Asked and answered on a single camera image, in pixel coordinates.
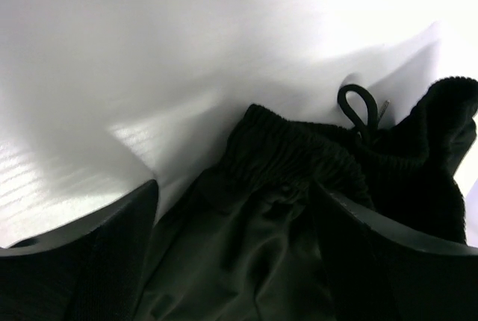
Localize black trousers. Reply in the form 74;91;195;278
134;77;477;320

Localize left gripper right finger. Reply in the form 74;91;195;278
315;185;477;321

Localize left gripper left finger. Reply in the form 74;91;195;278
1;180;158;320

